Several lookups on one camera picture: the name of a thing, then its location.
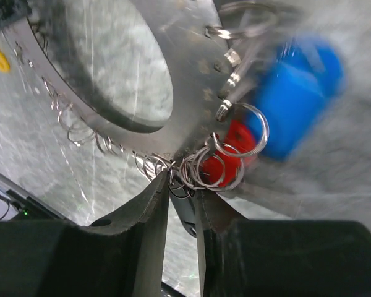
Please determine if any red key tag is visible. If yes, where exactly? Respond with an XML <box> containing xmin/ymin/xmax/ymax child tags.
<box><xmin>200</xmin><ymin>119</ymin><xmax>257</xmax><ymax>188</ymax></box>

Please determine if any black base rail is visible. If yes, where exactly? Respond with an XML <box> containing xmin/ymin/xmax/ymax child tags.
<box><xmin>0</xmin><ymin>173</ymin><xmax>67</xmax><ymax>220</ymax></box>

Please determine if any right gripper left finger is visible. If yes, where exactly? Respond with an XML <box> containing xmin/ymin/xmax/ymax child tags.
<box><xmin>0</xmin><ymin>174</ymin><xmax>169</xmax><ymax>296</ymax></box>

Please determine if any black key fob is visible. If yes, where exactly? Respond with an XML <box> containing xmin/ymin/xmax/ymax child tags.
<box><xmin>169</xmin><ymin>187</ymin><xmax>197</xmax><ymax>238</ymax></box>

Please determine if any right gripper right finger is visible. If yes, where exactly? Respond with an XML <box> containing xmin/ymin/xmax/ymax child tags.
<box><xmin>194</xmin><ymin>190</ymin><xmax>371</xmax><ymax>296</ymax></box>

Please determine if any blue tag key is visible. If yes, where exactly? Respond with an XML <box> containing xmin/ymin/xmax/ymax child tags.
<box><xmin>216</xmin><ymin>33</ymin><xmax>347</xmax><ymax>161</ymax></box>

